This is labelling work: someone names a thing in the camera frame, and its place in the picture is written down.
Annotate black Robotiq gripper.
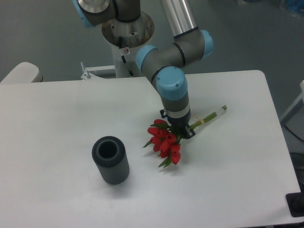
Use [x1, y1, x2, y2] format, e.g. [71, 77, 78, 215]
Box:
[160, 109, 196, 139]

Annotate red tulip bouquet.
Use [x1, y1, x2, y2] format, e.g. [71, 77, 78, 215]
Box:
[144, 105, 228, 168]

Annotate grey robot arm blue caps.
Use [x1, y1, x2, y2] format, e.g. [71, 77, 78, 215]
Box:
[73, 0, 214, 139]

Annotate dark grey ribbed vase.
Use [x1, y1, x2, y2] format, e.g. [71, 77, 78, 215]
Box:
[92, 136, 130, 185]

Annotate black device at table edge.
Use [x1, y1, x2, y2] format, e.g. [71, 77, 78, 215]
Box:
[285, 192, 304, 218]

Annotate beige chair seat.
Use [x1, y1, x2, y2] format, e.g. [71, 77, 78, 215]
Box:
[1, 62, 43, 85]

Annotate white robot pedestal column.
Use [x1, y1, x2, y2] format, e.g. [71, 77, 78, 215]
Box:
[102, 11, 154, 78]

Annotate black cable on pedestal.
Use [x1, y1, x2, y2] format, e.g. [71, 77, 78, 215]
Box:
[118, 36, 135, 77]

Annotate white pedestal base frame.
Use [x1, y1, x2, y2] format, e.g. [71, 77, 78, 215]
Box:
[80, 62, 116, 80]

